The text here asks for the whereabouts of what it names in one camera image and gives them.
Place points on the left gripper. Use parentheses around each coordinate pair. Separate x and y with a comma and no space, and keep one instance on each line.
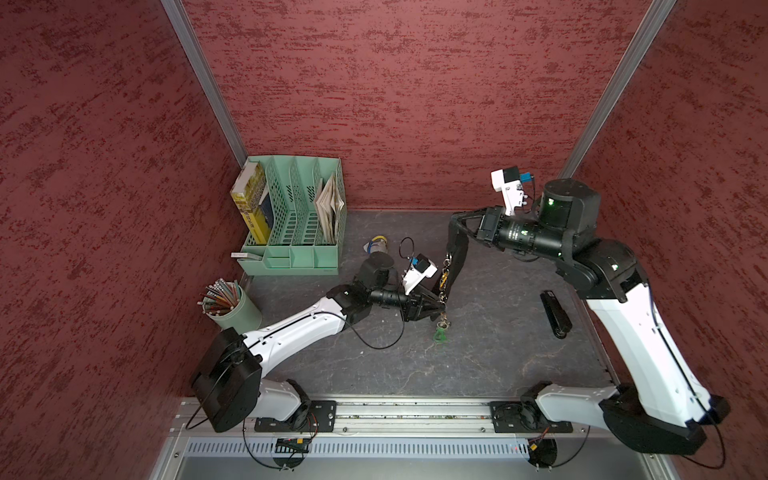
(414,305)

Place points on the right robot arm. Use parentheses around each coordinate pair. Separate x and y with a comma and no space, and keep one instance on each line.
(664,408)

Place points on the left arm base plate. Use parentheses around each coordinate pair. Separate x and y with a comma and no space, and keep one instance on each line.
(318,417)

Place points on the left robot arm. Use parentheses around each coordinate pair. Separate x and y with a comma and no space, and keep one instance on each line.
(231,384)

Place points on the black stapler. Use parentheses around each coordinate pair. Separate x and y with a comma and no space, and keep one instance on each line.
(558,318)

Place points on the green pencil cup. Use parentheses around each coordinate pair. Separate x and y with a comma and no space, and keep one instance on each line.
(228,305)

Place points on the yellow book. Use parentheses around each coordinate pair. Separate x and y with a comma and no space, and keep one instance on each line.
(246,193)

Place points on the black fabric bag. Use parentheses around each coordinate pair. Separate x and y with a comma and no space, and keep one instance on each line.
(456,251)

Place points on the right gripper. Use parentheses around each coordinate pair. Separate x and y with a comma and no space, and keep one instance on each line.
(490,222)

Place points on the green desk file organizer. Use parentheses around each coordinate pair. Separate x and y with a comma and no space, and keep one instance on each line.
(297,245)

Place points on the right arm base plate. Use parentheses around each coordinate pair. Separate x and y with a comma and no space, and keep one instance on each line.
(524,418)

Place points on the folded papers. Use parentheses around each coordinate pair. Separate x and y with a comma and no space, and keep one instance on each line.
(329,204)

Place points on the blue yellow toy charm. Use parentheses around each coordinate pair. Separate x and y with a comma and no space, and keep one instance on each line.
(378,244)

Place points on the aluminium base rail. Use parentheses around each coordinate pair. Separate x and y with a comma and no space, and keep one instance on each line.
(370,416)

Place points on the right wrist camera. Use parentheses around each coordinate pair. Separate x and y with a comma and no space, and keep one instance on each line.
(516,188)

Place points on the green strap keychain charm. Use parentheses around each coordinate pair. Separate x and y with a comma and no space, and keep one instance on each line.
(442,325)

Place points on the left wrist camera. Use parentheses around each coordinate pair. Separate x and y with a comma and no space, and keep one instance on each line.
(420,267)

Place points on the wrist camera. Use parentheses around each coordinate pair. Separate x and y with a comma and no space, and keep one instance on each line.
(420,267)
(516,188)

